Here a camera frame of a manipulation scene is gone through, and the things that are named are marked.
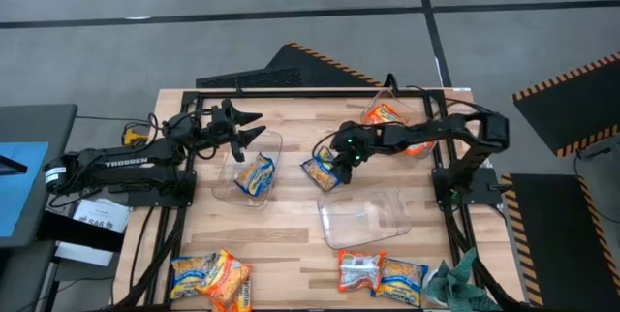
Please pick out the blue Maruchan noodle pack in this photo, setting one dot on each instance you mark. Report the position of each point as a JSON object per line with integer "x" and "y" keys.
{"x": 254, "y": 176}
{"x": 186, "y": 278}
{"x": 402, "y": 283}
{"x": 319, "y": 174}

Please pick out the clear plastic storage bin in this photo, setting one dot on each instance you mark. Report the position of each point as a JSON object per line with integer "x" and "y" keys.
{"x": 392, "y": 101}
{"x": 227, "y": 191}
{"x": 363, "y": 220}

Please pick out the white printed paper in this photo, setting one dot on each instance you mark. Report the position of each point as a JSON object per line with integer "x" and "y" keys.
{"x": 97, "y": 215}

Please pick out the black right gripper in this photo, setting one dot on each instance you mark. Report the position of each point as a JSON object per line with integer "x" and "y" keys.
{"x": 351, "y": 157}

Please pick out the orange Maruchan noodle pack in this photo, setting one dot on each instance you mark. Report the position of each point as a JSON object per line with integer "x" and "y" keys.
{"x": 382, "y": 114}
{"x": 243, "y": 298}
{"x": 421, "y": 149}
{"x": 358, "y": 273}
{"x": 225, "y": 275}

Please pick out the black hazard-striped floor mat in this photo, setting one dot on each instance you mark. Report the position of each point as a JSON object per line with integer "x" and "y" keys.
{"x": 557, "y": 244}
{"x": 571, "y": 108}

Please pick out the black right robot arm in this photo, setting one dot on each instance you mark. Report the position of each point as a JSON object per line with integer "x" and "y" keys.
{"x": 436, "y": 133}

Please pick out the white paper sheet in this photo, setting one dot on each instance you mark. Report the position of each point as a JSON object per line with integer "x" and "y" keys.
{"x": 82, "y": 254}

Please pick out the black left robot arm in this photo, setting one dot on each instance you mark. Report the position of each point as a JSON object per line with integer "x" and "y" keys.
{"x": 121, "y": 164}

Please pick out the green cloth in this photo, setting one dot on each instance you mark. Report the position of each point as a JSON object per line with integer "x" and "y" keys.
{"x": 460, "y": 283}

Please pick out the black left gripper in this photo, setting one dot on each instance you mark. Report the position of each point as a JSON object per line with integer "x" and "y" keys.
{"x": 225, "y": 128}

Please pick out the grey side table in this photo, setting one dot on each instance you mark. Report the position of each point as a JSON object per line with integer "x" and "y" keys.
{"x": 48, "y": 128}

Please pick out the blue sheet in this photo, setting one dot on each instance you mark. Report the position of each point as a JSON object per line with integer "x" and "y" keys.
{"x": 24, "y": 196}

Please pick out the black hazard-striped ramp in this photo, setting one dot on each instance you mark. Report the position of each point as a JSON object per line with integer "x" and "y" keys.
{"x": 300, "y": 67}

